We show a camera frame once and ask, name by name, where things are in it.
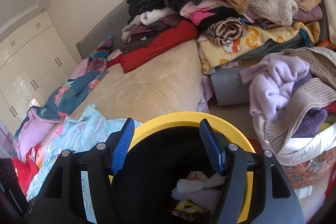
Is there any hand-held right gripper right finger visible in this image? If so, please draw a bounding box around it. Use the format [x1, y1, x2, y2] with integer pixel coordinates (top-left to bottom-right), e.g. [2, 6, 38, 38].
[199, 119, 306, 224]

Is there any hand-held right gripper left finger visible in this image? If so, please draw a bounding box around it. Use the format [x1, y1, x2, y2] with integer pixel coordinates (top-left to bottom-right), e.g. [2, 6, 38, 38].
[29, 118, 136, 224]

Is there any white orange plastic bag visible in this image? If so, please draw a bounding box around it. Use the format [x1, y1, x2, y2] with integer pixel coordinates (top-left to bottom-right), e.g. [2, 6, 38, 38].
[187, 171, 226, 187]

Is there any yellow rimmed black trash bin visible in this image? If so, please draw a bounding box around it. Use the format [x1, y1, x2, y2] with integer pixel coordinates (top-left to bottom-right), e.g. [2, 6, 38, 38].
[109, 111, 257, 224]

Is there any short white foam fruit net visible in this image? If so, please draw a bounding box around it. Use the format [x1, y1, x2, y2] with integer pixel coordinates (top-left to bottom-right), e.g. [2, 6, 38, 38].
[172, 179, 208, 201]

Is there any tall white foam fruit net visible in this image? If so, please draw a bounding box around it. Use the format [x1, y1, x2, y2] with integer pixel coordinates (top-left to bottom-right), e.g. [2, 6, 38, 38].
[188, 189, 222, 211]

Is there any yellow white packet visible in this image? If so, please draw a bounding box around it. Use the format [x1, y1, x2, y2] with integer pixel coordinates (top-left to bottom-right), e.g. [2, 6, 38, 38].
[175, 200, 211, 214]

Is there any red snack wrapper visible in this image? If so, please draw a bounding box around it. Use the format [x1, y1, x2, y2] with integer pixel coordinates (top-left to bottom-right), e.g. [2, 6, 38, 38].
[168, 208, 195, 222]

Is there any red floral cloth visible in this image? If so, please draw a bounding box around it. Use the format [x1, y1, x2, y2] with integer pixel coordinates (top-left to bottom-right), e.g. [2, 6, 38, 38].
[10, 144, 40, 197]

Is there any light blue cartoon blanket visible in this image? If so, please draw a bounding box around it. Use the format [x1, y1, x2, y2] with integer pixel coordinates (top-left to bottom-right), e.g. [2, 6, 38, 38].
[26, 105, 142, 224]

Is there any lilac printed bed skirt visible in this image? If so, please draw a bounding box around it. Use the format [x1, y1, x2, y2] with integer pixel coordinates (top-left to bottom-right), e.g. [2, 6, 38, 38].
[197, 74, 215, 113]

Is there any pink cartoon blanket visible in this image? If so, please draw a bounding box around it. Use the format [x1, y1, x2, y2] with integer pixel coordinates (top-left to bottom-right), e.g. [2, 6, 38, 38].
[34, 124, 66, 169]

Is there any grey cylinder cushion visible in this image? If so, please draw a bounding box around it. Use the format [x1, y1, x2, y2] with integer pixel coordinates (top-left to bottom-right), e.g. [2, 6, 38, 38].
[211, 67, 259, 106]

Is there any blue floral quilt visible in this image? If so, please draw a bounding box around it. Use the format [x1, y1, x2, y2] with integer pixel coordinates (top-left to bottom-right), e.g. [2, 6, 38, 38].
[13, 70, 110, 159]

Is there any bed with beige sheet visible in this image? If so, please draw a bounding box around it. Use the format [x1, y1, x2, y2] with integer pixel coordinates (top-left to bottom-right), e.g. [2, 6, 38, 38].
[13, 38, 211, 151]

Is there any crimson cloth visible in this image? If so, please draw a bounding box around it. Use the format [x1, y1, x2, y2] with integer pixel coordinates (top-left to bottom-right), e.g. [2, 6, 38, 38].
[106, 53, 124, 68]

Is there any pink pillow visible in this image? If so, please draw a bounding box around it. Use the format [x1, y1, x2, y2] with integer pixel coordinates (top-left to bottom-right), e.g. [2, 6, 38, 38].
[71, 57, 91, 80]

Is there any white patterned laundry basket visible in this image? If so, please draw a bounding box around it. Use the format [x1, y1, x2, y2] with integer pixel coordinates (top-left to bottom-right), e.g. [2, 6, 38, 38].
[253, 109, 336, 167]

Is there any lilac sweater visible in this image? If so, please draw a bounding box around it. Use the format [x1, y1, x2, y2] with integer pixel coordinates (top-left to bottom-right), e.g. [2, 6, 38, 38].
[240, 55, 318, 122]

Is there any striped colourful pillow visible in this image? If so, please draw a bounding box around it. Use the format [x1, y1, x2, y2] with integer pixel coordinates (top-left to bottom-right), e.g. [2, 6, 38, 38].
[89, 35, 113, 59]

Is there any pink cartoon laundry basket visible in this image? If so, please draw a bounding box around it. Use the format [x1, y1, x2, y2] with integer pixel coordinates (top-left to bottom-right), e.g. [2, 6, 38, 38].
[281, 148, 336, 188]

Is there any folded red garment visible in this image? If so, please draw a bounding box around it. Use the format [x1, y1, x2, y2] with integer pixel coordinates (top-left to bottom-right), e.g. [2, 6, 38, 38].
[119, 20, 200, 74]

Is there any purple fleece garment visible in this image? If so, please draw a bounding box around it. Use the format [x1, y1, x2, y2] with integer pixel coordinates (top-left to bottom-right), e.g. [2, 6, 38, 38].
[293, 73, 329, 138]

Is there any beige knit sweater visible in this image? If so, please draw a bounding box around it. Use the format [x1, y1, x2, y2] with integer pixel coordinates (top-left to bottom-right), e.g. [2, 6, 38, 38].
[264, 47, 336, 154]

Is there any brown striped garment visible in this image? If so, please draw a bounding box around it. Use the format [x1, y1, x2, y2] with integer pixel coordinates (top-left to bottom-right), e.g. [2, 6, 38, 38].
[204, 17, 248, 46]

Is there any grey padded headboard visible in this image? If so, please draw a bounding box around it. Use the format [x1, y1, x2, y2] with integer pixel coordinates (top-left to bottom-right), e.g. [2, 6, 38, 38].
[76, 0, 132, 61]

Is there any maroon dotted garment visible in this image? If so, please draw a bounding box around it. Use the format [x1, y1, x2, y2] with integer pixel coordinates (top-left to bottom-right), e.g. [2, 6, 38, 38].
[119, 15, 182, 54]

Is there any yellow cartoon blanket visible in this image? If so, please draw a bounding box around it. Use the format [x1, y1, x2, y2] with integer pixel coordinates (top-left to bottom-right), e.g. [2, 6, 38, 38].
[197, 21, 321, 75]

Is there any cream wardrobe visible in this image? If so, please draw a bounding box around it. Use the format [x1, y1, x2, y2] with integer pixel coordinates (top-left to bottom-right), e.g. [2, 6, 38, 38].
[0, 9, 70, 122]

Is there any pink garment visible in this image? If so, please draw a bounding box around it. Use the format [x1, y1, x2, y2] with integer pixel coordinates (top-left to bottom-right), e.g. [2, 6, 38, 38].
[180, 0, 237, 28]

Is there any cream white garment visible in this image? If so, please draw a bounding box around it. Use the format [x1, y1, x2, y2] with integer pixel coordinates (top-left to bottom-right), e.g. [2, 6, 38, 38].
[122, 7, 182, 42]

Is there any white fuzzy garment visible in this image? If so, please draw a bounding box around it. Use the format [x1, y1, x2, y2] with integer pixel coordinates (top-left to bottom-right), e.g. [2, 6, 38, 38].
[249, 0, 300, 26]

